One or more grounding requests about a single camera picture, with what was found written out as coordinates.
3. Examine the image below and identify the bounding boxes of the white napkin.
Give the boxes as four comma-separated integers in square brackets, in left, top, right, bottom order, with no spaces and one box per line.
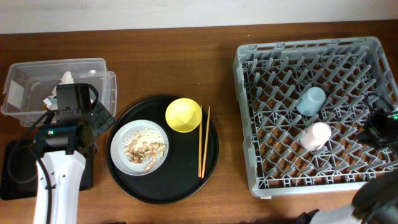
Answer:
[42,70,75,110]

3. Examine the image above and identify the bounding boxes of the grey plate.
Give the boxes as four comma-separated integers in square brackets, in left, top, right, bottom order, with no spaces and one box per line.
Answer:
[110,119,169,176]

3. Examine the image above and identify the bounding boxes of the pink cup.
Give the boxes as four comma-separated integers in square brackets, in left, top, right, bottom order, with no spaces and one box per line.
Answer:
[300,122,331,151]

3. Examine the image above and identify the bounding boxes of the blue cup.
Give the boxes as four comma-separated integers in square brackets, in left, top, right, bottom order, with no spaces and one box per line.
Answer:
[296,87,326,116]

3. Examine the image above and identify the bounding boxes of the yellow bowl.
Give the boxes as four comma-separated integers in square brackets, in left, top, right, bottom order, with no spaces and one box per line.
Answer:
[165,98,202,133]

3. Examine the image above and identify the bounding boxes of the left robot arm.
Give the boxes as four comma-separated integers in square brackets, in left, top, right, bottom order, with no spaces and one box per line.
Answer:
[32,83,115,223]

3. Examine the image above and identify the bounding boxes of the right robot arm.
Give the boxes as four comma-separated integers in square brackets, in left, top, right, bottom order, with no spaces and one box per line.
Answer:
[293,109,397,224]

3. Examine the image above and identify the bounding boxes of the grey dishwasher rack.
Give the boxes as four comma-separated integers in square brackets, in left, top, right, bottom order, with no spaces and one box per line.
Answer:
[233,37,397,198]

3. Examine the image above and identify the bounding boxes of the clear plastic bin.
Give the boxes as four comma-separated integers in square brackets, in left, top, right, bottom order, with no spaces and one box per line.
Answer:
[1,58,118,127]

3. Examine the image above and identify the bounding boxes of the peanut shells and rice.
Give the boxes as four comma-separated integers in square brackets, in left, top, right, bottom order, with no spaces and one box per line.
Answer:
[123,128,167,172]

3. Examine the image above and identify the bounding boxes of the black rectangular tray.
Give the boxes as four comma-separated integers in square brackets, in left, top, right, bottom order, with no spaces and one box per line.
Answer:
[0,139,94,201]

